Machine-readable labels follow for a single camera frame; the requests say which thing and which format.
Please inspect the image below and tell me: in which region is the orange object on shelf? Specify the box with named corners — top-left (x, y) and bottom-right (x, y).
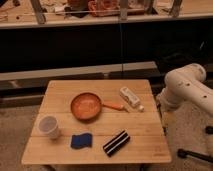
top-left (88, 0), bottom-right (119, 17)

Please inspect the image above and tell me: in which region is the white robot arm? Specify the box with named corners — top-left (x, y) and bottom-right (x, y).
top-left (157, 63), bottom-right (213, 116)

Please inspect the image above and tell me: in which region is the small white ball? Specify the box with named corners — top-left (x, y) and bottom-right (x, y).
top-left (138, 105), bottom-right (144, 112)

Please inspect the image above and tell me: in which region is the wooden table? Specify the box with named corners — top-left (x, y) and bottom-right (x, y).
top-left (22, 80), bottom-right (171, 165)

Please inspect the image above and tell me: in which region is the black tripod leg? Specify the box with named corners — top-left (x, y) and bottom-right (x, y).
top-left (177, 149), bottom-right (213, 164)

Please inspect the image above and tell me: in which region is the translucent plastic cup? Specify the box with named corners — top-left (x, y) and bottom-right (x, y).
top-left (38, 116), bottom-right (60, 140)

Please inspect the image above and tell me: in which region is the orange frying pan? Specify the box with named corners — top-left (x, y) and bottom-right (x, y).
top-left (70, 92), bottom-right (127, 121)

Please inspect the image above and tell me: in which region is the black white striped eraser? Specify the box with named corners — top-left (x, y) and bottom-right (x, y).
top-left (103, 130), bottom-right (130, 157)

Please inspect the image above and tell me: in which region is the blue cloth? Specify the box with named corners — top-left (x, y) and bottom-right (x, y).
top-left (71, 133), bottom-right (92, 149)

